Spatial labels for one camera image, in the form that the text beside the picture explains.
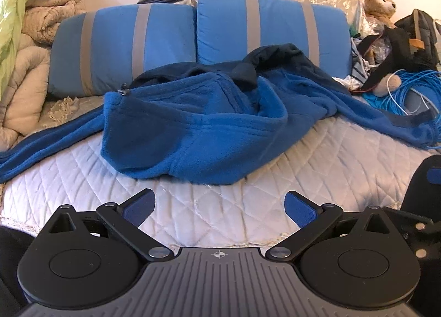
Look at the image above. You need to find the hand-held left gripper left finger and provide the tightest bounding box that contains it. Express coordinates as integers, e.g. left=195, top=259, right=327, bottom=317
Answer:
left=48, top=189, right=174, bottom=263

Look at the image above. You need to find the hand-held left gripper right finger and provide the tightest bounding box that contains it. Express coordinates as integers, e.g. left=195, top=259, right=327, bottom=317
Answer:
left=265, top=190, right=391, bottom=263

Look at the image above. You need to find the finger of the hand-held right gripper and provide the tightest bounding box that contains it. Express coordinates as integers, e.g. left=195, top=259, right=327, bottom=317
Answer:
left=386, top=207, right=441, bottom=262
left=401, top=155, right=441, bottom=212

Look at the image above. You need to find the blue fleece jacket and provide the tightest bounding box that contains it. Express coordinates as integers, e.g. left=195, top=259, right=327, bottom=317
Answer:
left=0, top=43, right=438, bottom=185

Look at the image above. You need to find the white quilted bedspread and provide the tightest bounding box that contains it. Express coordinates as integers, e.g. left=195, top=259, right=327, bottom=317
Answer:
left=0, top=97, right=441, bottom=249

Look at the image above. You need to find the white crumpled cloth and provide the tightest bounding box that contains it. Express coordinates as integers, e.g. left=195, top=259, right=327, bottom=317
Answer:
left=332, top=75, right=361, bottom=92

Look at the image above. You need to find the striped cloth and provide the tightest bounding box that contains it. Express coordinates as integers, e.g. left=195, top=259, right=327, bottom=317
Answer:
left=349, top=36, right=371, bottom=80

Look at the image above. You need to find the clear plastic bag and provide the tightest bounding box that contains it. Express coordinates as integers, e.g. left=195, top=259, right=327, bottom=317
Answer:
left=360, top=16, right=393, bottom=59

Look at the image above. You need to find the blue grey-striped pillow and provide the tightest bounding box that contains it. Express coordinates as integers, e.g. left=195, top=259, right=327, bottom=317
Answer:
left=48, top=4, right=198, bottom=99
left=196, top=0, right=353, bottom=78

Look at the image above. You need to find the beige quilted comforter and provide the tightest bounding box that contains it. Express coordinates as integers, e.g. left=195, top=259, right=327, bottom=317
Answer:
left=0, top=0, right=87, bottom=152

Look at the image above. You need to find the brown teddy bear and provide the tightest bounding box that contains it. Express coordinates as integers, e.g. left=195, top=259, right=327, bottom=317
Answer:
left=361, top=0, right=404, bottom=97

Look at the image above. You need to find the light green blanket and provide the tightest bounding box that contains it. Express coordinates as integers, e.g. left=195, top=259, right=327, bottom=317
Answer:
left=0, top=0, right=81, bottom=88

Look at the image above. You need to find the blue cable coil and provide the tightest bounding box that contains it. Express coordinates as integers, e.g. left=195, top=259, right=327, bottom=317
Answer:
left=363, top=69, right=441, bottom=150

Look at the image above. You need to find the white cable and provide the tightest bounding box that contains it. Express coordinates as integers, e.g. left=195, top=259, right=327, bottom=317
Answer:
left=386, top=76, right=431, bottom=114

